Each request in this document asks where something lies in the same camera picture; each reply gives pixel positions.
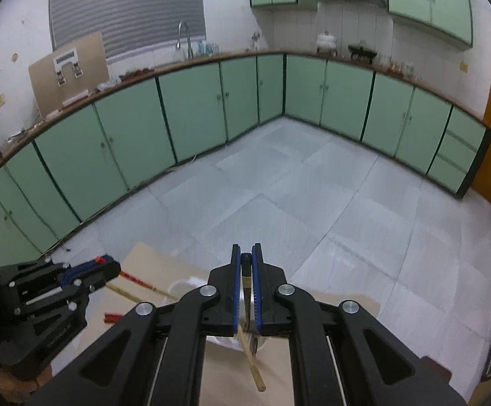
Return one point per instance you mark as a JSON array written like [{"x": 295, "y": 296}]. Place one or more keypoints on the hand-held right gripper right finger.
[{"x": 257, "y": 287}]

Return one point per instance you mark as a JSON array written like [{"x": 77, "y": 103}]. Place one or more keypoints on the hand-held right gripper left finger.
[{"x": 237, "y": 287}]

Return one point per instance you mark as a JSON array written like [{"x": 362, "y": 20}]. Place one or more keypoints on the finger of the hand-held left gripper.
[
  {"x": 97, "y": 283},
  {"x": 85, "y": 271}
]

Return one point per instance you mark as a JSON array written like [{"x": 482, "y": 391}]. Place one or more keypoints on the red patterned white-striped chopstick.
[{"x": 133, "y": 279}]

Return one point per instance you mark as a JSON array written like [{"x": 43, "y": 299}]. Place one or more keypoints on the white utensil container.
[{"x": 226, "y": 342}]

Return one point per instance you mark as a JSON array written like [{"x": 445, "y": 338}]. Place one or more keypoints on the plain bamboo chopstick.
[{"x": 254, "y": 368}]

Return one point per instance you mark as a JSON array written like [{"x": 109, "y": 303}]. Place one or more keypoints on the person's left hand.
[{"x": 8, "y": 387}]

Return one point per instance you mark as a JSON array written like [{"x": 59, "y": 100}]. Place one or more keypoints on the red patterned wooden chopstick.
[
  {"x": 123, "y": 294},
  {"x": 111, "y": 317}
]

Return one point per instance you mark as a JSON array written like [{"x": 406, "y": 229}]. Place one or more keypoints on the beige tablecloth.
[{"x": 156, "y": 266}]

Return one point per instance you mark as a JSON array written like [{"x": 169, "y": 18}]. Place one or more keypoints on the green lower kitchen cabinets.
[{"x": 135, "y": 122}]

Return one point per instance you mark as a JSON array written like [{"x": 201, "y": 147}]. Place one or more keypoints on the cardboard board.
[{"x": 68, "y": 72}]

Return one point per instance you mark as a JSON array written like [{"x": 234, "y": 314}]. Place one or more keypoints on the bottles beside sink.
[{"x": 207, "y": 47}]

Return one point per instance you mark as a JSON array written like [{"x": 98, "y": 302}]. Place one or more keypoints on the small countertop bottle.
[{"x": 255, "y": 42}]

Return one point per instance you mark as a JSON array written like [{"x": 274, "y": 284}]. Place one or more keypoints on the metal sink faucet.
[{"x": 185, "y": 38}]

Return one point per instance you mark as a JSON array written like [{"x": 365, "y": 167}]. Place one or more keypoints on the white cooking pot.
[{"x": 327, "y": 42}]

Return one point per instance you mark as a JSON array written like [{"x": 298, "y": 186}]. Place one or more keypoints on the black wok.
[{"x": 361, "y": 53}]

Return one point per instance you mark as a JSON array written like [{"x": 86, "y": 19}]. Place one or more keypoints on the row of glass jars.
[{"x": 400, "y": 67}]

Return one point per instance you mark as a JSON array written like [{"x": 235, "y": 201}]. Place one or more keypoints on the grey window blind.
[{"x": 127, "y": 8}]

